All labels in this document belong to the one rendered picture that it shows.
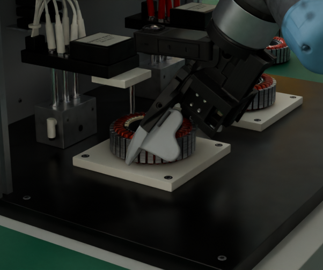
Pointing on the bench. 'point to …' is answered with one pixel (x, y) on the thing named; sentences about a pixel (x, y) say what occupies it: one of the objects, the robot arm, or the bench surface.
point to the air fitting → (51, 128)
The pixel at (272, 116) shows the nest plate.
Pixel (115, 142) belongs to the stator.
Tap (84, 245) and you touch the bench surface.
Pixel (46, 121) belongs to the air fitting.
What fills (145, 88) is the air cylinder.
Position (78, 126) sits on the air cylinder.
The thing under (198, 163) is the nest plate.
